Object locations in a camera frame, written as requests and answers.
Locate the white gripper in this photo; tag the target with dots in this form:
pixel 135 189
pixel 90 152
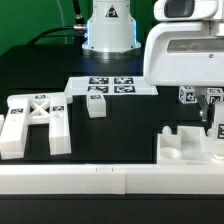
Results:
pixel 184 53

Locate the white chair seat part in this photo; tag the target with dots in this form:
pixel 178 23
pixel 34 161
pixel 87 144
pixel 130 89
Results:
pixel 189 146

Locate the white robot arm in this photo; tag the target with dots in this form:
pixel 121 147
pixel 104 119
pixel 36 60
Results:
pixel 211 11

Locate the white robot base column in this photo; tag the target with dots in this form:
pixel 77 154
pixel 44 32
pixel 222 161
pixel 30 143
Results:
pixel 111 31

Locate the white tagged cube right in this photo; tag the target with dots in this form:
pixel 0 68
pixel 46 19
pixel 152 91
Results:
pixel 214 94

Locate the white tagged cube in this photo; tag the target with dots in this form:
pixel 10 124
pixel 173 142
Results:
pixel 214 94
pixel 187 94

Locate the white tagged cube left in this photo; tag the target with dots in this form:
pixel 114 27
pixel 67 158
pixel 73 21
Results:
pixel 187 94

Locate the white flat tag plate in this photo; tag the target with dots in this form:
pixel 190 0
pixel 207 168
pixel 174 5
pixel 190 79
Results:
pixel 120 85

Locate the white front rail bar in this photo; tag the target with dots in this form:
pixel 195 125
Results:
pixel 111 179

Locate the white chair back frame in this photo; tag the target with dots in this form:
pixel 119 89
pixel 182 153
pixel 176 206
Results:
pixel 35 109

